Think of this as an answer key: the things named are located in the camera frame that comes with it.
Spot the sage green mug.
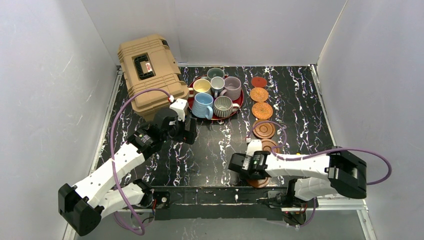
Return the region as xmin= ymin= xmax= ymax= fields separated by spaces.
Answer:
xmin=206 ymin=67 xmax=225 ymax=80

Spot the red round tray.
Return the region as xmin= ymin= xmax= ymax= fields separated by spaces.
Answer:
xmin=188 ymin=76 xmax=245 ymax=121

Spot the dark wooden coaster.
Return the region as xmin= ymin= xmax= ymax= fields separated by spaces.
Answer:
xmin=253 ymin=119 xmax=276 ymax=139

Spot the grey ribbed mug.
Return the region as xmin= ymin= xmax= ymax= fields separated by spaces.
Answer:
xmin=213 ymin=96 xmax=240 ymax=118

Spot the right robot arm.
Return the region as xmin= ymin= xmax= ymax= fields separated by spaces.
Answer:
xmin=228 ymin=150 xmax=367 ymax=202

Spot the red round coaster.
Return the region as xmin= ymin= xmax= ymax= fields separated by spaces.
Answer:
xmin=251 ymin=76 xmax=268 ymax=88

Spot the front aluminium frame rail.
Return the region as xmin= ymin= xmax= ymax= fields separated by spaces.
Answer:
xmin=70 ymin=187 xmax=369 ymax=213

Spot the lilac textured mug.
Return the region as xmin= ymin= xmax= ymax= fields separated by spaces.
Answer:
xmin=219 ymin=76 xmax=242 ymax=101

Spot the brown wooden coaster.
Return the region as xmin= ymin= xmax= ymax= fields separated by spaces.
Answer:
xmin=261 ymin=139 xmax=281 ymax=154

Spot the light blue textured mug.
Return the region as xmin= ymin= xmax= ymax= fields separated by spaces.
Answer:
xmin=191 ymin=93 xmax=214 ymax=120

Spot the woven rattan coaster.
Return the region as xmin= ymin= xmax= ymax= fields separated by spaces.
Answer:
xmin=249 ymin=87 xmax=269 ymax=102
xmin=251 ymin=102 xmax=274 ymax=120

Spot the grey printed mug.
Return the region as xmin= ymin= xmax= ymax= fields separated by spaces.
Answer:
xmin=210 ymin=76 xmax=225 ymax=99

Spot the cream yellow mug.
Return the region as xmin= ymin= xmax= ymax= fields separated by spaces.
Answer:
xmin=188 ymin=78 xmax=212 ymax=98

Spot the tan plastic tool case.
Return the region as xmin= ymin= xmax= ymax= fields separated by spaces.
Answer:
xmin=117 ymin=34 xmax=190 ymax=100

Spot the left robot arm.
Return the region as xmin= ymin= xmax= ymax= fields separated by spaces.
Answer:
xmin=58 ymin=108 xmax=197 ymax=236

